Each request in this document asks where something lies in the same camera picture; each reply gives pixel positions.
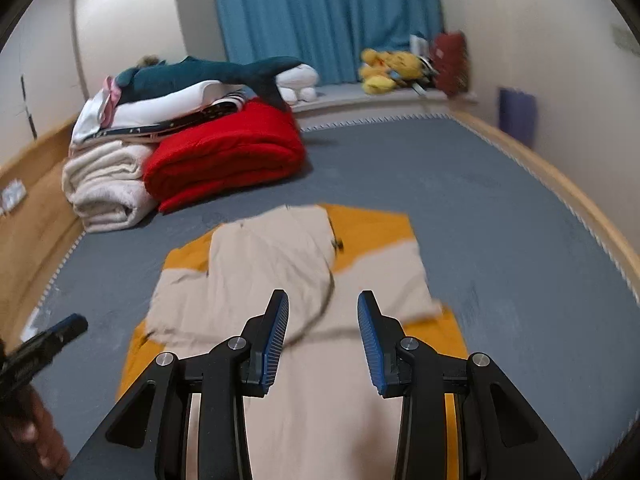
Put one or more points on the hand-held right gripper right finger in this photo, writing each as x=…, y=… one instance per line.
x=370, y=345

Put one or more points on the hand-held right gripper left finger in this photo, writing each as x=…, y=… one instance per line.
x=277, y=340

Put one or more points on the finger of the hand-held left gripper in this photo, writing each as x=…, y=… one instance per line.
x=57, y=335

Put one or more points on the beige yellow hooded jacket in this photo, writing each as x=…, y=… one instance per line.
x=280, y=260

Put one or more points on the person's left hand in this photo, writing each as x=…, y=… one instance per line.
x=50, y=440

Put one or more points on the white crumpled paper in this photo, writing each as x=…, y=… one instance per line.
x=12, y=197

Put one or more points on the cream fleece folded blanket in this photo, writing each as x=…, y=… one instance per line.
x=107, y=195

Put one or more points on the grey bed mattress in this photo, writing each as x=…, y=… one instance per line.
x=500, y=240

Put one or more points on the red folded blanket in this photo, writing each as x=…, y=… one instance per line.
x=225, y=155

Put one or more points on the white pink folded quilt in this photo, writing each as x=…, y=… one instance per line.
x=92, y=120

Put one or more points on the folded white bedding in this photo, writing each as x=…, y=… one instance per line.
x=220, y=107

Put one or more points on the white window sill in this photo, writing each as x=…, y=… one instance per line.
x=380, y=97

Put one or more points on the white folded pillow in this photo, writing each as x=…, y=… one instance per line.
x=170, y=105

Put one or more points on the white plush toy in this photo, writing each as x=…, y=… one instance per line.
x=300, y=80

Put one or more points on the purple bag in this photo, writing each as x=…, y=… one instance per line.
x=517, y=117

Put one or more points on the yellow duck plush toy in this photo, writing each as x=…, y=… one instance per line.
x=377, y=72

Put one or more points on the teal shark plush toy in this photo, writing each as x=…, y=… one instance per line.
x=200, y=75

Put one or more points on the black white striped toy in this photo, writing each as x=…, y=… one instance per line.
x=424, y=67

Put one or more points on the yellow bear plush toy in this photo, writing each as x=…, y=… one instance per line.
x=406, y=64

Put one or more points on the brown fluffy toy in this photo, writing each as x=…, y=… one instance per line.
x=150, y=61

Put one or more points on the dark red bag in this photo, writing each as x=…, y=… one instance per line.
x=451, y=62

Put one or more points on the blue curtain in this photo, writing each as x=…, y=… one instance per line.
x=325, y=15

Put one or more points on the wooden bed frame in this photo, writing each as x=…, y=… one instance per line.
x=35, y=240

